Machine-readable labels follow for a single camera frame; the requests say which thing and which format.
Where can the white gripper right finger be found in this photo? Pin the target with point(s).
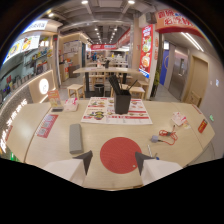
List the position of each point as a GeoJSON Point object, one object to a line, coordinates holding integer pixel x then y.
{"type": "Point", "coordinates": [156, 168]}

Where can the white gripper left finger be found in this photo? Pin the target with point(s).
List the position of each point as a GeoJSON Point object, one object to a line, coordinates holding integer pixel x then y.
{"type": "Point", "coordinates": [68, 167]}

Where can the black chopsticks holder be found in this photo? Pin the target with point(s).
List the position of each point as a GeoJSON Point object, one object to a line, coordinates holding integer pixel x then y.
{"type": "Point", "coordinates": [122, 101]}

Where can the black chopsticks bundle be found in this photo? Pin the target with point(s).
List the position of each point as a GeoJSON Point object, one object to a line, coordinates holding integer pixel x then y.
{"type": "Point", "coordinates": [114, 85]}

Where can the blue tipped pen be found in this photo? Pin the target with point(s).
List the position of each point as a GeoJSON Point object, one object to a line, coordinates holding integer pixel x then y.
{"type": "Point", "coordinates": [151, 152]}

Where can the grey rectangular case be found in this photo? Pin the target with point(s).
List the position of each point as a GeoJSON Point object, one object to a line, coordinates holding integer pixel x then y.
{"type": "Point", "coordinates": [75, 138]}

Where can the grey power adapter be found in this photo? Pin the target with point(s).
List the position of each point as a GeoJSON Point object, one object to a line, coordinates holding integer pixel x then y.
{"type": "Point", "coordinates": [154, 138]}

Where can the red round mat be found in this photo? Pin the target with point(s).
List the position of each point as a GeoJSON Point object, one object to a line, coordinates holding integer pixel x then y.
{"type": "Point", "coordinates": [120, 155]}

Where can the red QR code sticker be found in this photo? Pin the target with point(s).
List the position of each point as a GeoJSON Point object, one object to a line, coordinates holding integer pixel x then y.
{"type": "Point", "coordinates": [47, 125]}

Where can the white printed packet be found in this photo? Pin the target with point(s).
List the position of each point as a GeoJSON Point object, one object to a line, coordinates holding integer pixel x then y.
{"type": "Point", "coordinates": [179, 118]}

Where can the small red sticker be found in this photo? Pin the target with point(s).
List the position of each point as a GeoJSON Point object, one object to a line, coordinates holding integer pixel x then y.
{"type": "Point", "coordinates": [202, 126]}

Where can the white tissue pack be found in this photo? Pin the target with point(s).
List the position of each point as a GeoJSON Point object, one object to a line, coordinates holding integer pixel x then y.
{"type": "Point", "coordinates": [71, 104]}

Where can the printed menu placemat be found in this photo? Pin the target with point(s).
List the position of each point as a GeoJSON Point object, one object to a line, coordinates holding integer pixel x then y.
{"type": "Point", "coordinates": [100, 111]}

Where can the orange table sign stand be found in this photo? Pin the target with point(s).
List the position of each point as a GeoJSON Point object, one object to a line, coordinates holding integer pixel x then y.
{"type": "Point", "coordinates": [54, 99]}

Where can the wooden stool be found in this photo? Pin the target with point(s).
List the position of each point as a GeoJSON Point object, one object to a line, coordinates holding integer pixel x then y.
{"type": "Point", "coordinates": [76, 89]}
{"type": "Point", "coordinates": [136, 90]}

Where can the black trash bin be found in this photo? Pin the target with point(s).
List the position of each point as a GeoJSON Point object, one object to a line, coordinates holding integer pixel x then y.
{"type": "Point", "coordinates": [99, 89]}

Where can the single black chopstick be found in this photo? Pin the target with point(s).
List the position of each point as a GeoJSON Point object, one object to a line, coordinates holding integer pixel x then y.
{"type": "Point", "coordinates": [132, 85]}

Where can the long wooden dining table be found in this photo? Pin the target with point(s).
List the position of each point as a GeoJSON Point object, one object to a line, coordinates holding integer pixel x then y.
{"type": "Point", "coordinates": [106, 70]}

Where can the red food poster banner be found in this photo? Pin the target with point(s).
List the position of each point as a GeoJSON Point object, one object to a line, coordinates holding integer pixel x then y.
{"type": "Point", "coordinates": [145, 50]}

